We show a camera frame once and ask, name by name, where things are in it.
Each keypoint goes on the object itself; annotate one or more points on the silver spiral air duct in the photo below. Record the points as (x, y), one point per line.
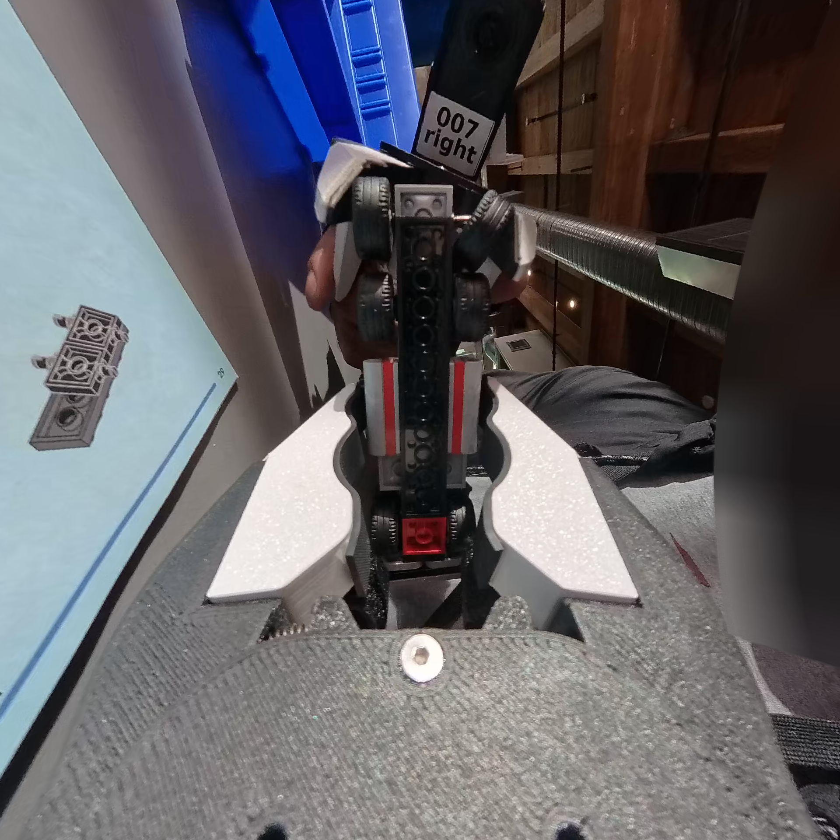
(623, 262)

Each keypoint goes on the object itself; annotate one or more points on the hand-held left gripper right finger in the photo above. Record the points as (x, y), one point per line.
(564, 525)

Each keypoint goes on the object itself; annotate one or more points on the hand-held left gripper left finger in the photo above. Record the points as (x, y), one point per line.
(282, 518)

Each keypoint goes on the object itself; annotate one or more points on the light blue instruction booklet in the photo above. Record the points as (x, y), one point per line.
(79, 328)

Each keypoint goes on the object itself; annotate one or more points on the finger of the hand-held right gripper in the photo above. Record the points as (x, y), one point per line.
(341, 174)
(522, 246)

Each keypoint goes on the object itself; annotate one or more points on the person's right hand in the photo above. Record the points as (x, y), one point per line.
(328, 275)

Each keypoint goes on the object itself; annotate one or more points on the grey desk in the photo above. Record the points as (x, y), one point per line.
(164, 131)

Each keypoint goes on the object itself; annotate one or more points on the person's black trousers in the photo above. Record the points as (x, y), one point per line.
(623, 407)

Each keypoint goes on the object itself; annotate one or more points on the blue plastic bin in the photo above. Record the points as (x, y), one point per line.
(295, 98)

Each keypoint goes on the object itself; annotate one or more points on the toy brick truck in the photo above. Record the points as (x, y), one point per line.
(420, 341)

